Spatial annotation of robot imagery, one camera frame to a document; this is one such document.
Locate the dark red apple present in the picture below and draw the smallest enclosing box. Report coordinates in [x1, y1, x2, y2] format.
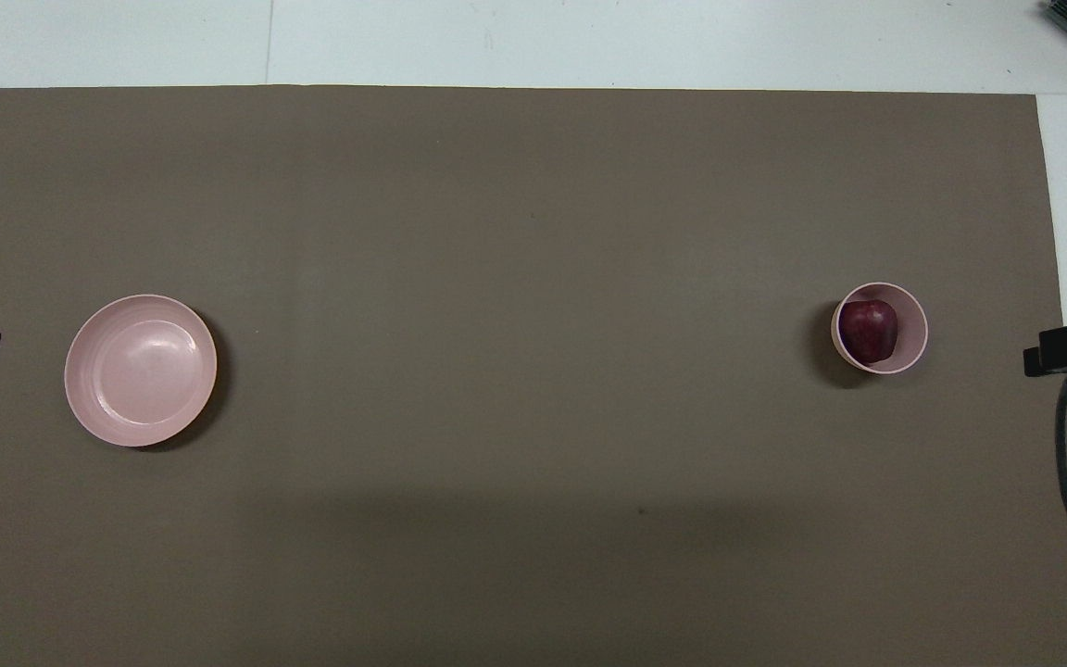
[841, 298, 899, 364]

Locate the pink bowl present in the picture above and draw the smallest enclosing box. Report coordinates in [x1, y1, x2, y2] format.
[831, 281, 929, 375]

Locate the pink plate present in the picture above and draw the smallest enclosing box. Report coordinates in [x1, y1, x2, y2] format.
[64, 294, 219, 448]

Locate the brown table mat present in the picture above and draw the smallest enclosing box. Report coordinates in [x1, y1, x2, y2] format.
[0, 85, 1067, 667]

